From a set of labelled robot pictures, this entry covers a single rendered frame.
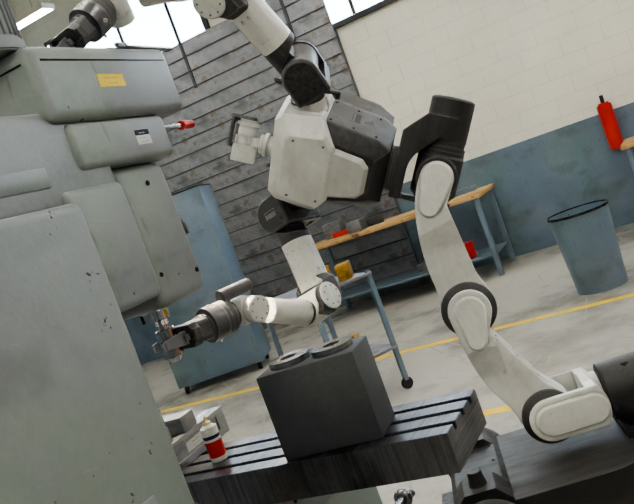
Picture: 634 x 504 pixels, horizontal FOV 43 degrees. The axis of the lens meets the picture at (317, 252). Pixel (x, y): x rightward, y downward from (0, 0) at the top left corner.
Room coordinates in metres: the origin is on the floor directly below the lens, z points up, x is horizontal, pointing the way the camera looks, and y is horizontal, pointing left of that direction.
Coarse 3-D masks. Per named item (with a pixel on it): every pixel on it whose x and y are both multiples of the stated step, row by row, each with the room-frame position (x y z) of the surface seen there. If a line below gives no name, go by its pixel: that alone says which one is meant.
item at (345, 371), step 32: (320, 352) 1.61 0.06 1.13; (352, 352) 1.57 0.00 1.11; (288, 384) 1.62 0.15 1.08; (320, 384) 1.60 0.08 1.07; (352, 384) 1.57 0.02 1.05; (288, 416) 1.63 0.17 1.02; (320, 416) 1.60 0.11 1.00; (352, 416) 1.58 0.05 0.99; (384, 416) 1.61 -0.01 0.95; (288, 448) 1.63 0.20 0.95; (320, 448) 1.61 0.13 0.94
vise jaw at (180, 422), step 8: (168, 416) 1.97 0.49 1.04; (176, 416) 1.93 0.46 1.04; (184, 416) 1.92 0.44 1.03; (192, 416) 1.95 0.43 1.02; (168, 424) 1.92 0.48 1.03; (176, 424) 1.91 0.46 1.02; (184, 424) 1.91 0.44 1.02; (192, 424) 1.94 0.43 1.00; (176, 432) 1.92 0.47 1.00; (184, 432) 1.91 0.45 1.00
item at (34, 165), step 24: (0, 120) 1.48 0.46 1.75; (24, 120) 1.53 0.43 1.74; (0, 144) 1.46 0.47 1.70; (24, 144) 1.51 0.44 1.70; (48, 144) 1.56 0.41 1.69; (0, 168) 1.44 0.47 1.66; (24, 168) 1.49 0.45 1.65; (48, 168) 1.54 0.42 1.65; (72, 168) 1.60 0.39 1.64; (96, 168) 1.66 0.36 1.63; (0, 192) 1.42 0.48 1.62; (24, 192) 1.46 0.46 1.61; (48, 192) 1.52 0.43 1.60; (0, 216) 1.40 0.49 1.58
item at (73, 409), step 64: (0, 256) 1.22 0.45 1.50; (64, 256) 1.33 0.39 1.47; (0, 320) 1.18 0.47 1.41; (64, 320) 1.28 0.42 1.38; (0, 384) 1.14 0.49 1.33; (64, 384) 1.24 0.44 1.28; (128, 384) 1.36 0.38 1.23; (0, 448) 1.11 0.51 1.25; (64, 448) 1.20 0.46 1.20; (128, 448) 1.31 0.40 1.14
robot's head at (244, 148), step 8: (240, 128) 2.13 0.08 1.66; (248, 128) 2.12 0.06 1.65; (256, 128) 2.13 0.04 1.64; (240, 136) 2.13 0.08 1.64; (248, 136) 2.12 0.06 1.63; (256, 136) 2.15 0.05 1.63; (264, 136) 2.13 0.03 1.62; (240, 144) 2.12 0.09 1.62; (248, 144) 2.13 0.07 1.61; (256, 144) 2.13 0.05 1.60; (232, 152) 2.14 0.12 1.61; (240, 152) 2.12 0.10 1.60; (248, 152) 2.12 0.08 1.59; (240, 160) 2.12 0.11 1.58; (248, 160) 2.13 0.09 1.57
